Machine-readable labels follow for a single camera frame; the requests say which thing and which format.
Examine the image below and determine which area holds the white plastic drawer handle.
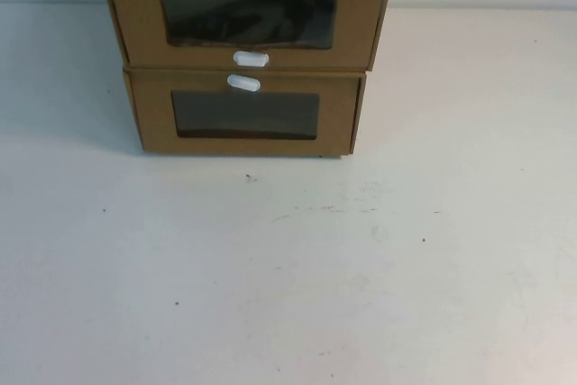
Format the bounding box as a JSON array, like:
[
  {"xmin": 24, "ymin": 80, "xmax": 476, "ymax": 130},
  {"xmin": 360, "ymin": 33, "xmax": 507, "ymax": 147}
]
[
  {"xmin": 231, "ymin": 48, "xmax": 271, "ymax": 68},
  {"xmin": 225, "ymin": 72, "xmax": 263, "ymax": 93}
]

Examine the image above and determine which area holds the cardboard drawer with window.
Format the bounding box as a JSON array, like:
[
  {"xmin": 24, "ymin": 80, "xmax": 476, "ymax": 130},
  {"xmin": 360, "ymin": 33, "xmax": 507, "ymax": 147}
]
[
  {"xmin": 109, "ymin": 0, "xmax": 389, "ymax": 67},
  {"xmin": 130, "ymin": 73, "xmax": 361, "ymax": 155}
]

